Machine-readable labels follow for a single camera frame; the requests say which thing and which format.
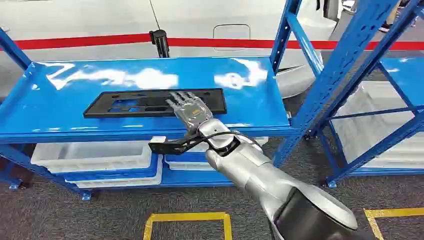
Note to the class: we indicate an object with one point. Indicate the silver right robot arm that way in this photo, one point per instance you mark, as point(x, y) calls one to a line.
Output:
point(265, 179)

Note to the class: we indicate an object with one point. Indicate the person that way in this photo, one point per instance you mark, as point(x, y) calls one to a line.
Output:
point(384, 28)

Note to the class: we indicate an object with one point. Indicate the black plastic panel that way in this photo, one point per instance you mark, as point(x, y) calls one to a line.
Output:
point(215, 102)

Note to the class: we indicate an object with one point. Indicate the black barrier post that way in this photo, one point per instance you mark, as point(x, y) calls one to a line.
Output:
point(160, 41)

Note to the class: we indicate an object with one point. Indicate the blue metal shelf rack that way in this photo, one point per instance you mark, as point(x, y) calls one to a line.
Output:
point(348, 49)
point(66, 109)

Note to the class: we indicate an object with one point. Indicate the red barrier belt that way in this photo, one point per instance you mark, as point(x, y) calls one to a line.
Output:
point(82, 41)

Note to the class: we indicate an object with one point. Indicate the large white plastic container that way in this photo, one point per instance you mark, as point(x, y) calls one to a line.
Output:
point(371, 132)

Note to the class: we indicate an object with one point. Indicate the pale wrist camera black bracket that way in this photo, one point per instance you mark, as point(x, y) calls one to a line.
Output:
point(165, 147)

